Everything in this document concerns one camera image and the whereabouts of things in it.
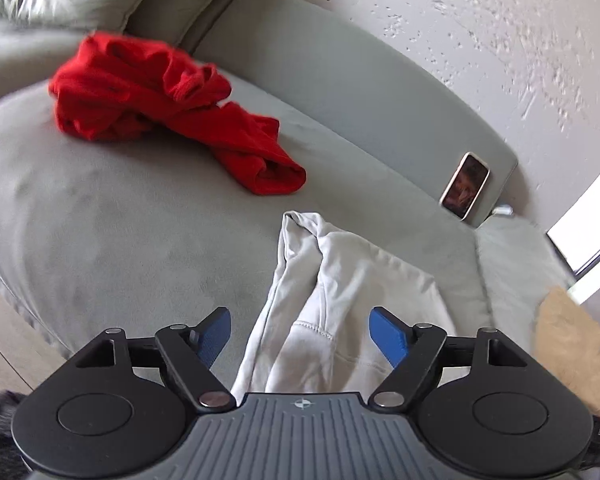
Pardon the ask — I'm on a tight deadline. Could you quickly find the red garment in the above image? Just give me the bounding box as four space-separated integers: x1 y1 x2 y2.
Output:
48 31 308 197

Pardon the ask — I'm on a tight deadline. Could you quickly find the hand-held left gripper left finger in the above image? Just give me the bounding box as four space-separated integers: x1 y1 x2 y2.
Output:
75 307 237 411

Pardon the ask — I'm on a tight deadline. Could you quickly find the grey sofa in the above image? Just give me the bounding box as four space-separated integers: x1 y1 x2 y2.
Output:
0 0 520 396

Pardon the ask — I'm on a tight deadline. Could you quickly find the white hoodie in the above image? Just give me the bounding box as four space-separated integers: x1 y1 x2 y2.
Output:
230 210 459 395

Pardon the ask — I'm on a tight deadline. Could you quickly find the beige cloth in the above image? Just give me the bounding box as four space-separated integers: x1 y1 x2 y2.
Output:
533 285 600 418

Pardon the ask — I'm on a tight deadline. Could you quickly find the dark patterned blanket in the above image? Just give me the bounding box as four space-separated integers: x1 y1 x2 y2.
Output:
0 388 34 477

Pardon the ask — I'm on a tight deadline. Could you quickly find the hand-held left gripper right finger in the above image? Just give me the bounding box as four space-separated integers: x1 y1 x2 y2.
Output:
367 306 529 411

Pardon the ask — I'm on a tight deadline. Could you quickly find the smartphone with white case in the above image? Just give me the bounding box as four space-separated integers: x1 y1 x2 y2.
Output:
438 151 491 222

